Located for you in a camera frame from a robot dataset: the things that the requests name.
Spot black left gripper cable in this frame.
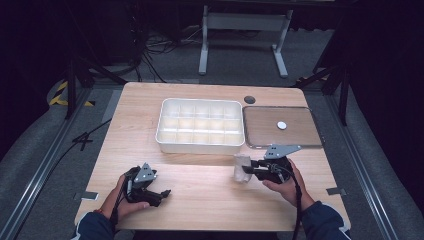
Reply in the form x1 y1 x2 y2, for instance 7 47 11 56
109 171 133 234

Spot grey tape piece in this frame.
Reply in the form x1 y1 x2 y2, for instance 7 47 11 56
326 187 347 197
80 191 100 202

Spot person's right hand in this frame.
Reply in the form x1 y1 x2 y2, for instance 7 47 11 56
262 158 316 211

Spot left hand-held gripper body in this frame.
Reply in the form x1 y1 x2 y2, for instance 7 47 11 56
123 162 158 204

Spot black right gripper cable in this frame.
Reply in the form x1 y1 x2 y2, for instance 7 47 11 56
273 164 303 240

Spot black stand legs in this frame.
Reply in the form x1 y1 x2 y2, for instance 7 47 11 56
289 63 352 127
64 56 128 120

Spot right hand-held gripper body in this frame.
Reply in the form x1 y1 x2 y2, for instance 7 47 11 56
258 144 303 185

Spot white compartment storage box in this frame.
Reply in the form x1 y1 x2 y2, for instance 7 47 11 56
155 97 246 156

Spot aluminium floor rail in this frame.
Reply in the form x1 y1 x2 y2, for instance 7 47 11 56
324 94 401 240
0 88 93 240

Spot person's left hand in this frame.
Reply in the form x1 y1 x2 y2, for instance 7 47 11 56
99 175 150 221

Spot black floor cable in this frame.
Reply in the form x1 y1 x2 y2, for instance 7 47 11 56
49 118 113 178

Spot beige sock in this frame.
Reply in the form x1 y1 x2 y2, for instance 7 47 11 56
233 153 253 183

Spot bundle of black cables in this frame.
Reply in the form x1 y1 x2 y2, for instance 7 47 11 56
126 9 201 83

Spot clear lid with white knob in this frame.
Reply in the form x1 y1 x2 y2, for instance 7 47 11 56
242 105 324 150

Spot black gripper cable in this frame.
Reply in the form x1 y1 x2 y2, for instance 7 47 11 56
273 164 303 240
109 171 133 234

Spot yellow black floor tape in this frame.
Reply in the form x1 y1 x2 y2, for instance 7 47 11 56
49 80 96 108

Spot white metal desk frame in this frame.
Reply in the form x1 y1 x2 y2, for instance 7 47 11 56
198 4 294 79

